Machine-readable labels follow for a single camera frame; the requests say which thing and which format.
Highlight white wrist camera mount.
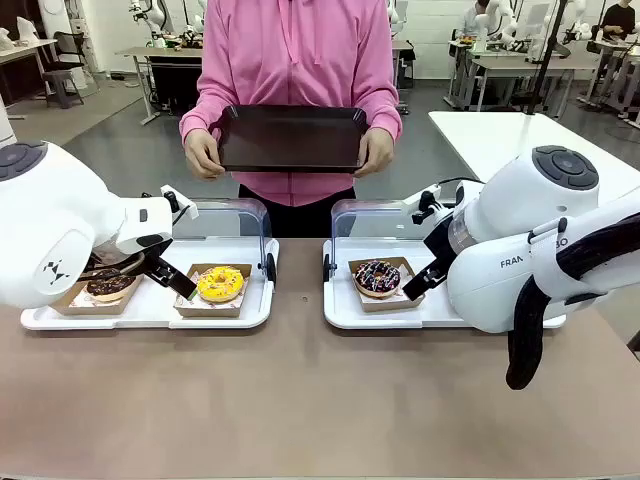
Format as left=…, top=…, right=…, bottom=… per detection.
left=159, top=184, right=199, bottom=222
left=402, top=179, right=469, bottom=226

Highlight cardboard donut box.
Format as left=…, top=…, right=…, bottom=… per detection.
left=49, top=272, right=147, bottom=317
left=173, top=262, right=254, bottom=319

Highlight chocolate glazed donut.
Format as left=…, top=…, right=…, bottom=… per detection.
left=84, top=269, right=138, bottom=303

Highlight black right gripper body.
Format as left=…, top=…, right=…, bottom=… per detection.
left=423, top=208, right=459, bottom=272

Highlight white display case base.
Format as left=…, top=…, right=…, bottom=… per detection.
left=20, top=236, right=281, bottom=332
left=322, top=237, right=568, bottom=331

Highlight yellow sprinkled donut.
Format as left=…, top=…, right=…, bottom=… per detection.
left=196, top=265, right=246, bottom=303

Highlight clear display case lid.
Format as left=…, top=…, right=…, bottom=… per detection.
left=171, top=198, right=277, bottom=287
left=323, top=198, right=454, bottom=284

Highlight person's right forearm pink sleeve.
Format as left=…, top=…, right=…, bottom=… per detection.
left=179, top=74, right=227, bottom=147

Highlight chocolate sprinkled donut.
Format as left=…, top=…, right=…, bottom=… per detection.
left=347, top=255, right=428, bottom=314

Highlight chocolate donut with coloured sprinkles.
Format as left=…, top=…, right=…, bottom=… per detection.
left=352, top=258, right=402, bottom=300

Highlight white rounded column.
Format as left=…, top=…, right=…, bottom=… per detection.
left=0, top=98, right=14, bottom=147

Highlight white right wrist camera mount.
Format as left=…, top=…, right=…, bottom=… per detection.
left=402, top=179, right=469, bottom=226

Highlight seated person in black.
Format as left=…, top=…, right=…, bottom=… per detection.
left=598, top=0, right=638, bottom=42

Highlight person's left forearm pink sleeve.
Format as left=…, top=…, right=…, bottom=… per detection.
left=365, top=74, right=404, bottom=147

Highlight seated person in white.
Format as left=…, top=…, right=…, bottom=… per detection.
left=455, top=0, right=495, bottom=40

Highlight black office chair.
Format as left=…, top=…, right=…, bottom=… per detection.
left=41, top=30, right=87, bottom=110

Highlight dark brown serving tray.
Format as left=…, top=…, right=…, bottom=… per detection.
left=213, top=104, right=371, bottom=175

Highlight black trousers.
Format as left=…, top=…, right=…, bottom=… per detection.
left=238, top=182, right=358, bottom=239

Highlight black cable sleeve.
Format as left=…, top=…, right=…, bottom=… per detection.
left=505, top=212, right=640, bottom=392

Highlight background table with black cabinet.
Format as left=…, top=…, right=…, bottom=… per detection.
left=115, top=45, right=205, bottom=127

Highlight pink hoodie torso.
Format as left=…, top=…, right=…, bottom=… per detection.
left=197, top=0, right=397, bottom=207

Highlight grey background workbench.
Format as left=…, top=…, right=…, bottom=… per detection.
left=446, top=38, right=604, bottom=119

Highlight person's left hand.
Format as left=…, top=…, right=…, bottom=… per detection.
left=353, top=133, right=396, bottom=179

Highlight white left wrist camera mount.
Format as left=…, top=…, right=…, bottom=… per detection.
left=159, top=184, right=199, bottom=222

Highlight white side table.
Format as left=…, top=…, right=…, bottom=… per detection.
left=428, top=110, right=640, bottom=191

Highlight black camera pole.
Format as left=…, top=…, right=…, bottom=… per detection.
left=523, top=0, right=571, bottom=117

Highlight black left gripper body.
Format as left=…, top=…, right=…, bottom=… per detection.
left=133, top=233, right=174, bottom=266

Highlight grey background desk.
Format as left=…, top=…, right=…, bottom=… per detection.
left=0, top=37, right=60, bottom=121

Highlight person's right hand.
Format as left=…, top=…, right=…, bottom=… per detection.
left=184, top=130, right=227, bottom=181

